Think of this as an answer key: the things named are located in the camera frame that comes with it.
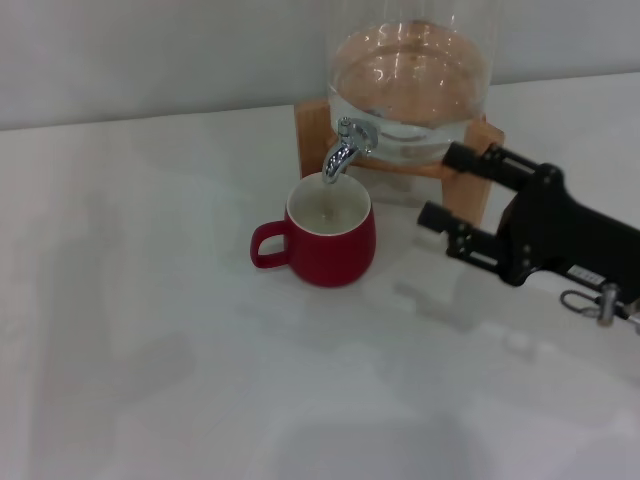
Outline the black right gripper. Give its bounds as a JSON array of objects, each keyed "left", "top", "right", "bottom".
[{"left": 416, "top": 142, "right": 640, "bottom": 305}]

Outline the chrome faucet tap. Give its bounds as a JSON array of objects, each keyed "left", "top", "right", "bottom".
[{"left": 321, "top": 117, "right": 380, "bottom": 186}]

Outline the red ceramic cup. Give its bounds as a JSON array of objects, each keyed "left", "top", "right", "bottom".
[{"left": 248, "top": 172, "right": 378, "bottom": 289}]

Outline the glass water dispenser jar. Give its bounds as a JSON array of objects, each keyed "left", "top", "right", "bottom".
[{"left": 324, "top": 0, "right": 497, "bottom": 166}]

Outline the wooden dispenser stand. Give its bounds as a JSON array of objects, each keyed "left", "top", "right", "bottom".
[{"left": 294, "top": 97, "right": 505, "bottom": 225}]

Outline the grey cable with metal plug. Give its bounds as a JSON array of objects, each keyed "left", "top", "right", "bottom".
[{"left": 559, "top": 282, "right": 640, "bottom": 329}]

